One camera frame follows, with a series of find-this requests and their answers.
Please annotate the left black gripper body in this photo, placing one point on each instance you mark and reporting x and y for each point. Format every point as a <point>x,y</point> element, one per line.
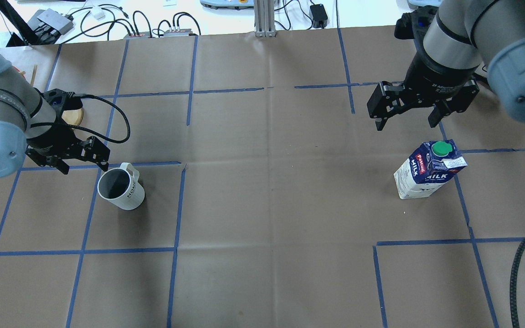
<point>53,141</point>

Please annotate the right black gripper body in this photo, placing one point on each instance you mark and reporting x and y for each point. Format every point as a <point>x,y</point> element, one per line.
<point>436,75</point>

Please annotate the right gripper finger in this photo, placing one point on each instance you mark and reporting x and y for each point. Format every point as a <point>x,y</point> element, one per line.
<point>388,100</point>
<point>442,109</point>

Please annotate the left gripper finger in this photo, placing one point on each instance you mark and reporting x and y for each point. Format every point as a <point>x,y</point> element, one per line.
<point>92,150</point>
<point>60,165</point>

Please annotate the white mug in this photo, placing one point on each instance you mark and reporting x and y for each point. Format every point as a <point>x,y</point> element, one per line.
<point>121,187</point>

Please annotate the blue white milk carton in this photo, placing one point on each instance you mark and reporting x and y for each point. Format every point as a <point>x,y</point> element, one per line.
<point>428,168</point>

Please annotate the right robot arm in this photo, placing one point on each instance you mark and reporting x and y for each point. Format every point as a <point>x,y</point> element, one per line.
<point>452,41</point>

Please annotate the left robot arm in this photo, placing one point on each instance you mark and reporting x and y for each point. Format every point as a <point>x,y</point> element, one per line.
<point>31,125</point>

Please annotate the black power adapter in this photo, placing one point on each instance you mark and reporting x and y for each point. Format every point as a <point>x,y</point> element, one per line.
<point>318,16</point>

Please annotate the grey usb hub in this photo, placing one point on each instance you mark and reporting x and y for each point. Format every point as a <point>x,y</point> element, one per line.
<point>48,20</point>

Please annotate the aluminium frame post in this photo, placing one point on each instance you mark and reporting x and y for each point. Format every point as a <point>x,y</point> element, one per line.
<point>264,18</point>

